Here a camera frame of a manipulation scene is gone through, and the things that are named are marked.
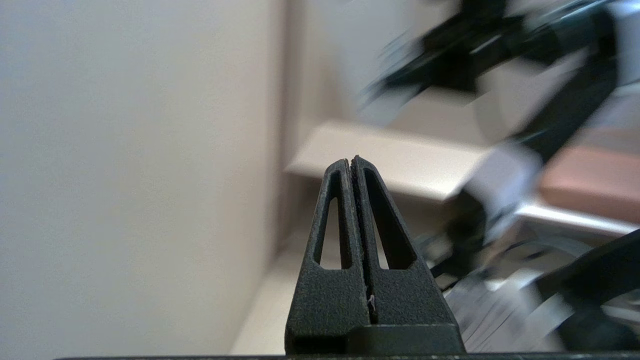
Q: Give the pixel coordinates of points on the brown wooden side frame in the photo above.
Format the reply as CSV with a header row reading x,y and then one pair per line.
x,y
292,100

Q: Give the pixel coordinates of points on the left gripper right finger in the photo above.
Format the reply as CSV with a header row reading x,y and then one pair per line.
x,y
410,300

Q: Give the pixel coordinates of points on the white room door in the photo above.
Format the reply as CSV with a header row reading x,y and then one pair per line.
x,y
125,175

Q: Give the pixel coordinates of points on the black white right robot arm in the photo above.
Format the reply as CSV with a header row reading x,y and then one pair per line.
x,y
575,110

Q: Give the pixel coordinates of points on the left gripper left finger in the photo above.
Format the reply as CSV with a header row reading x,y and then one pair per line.
x,y
330,300

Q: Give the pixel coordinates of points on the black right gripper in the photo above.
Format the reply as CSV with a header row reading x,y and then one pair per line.
x,y
460,55

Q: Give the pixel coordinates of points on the white shelf board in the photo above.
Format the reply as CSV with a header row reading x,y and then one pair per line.
x,y
400,160

